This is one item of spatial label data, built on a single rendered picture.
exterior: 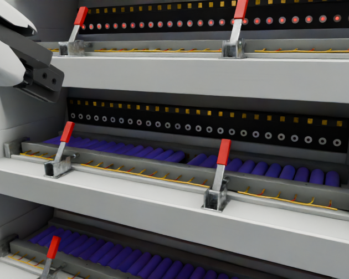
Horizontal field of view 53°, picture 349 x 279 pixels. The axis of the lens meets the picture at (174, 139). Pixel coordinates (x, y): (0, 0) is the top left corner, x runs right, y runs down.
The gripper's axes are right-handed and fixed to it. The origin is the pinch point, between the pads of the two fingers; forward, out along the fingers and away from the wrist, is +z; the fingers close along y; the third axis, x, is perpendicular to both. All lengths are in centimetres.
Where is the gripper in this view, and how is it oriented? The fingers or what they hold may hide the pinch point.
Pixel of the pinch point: (40, 79)
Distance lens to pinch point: 35.0
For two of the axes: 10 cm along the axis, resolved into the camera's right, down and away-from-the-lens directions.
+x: 2.0, -9.6, 1.8
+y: 9.0, 1.1, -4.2
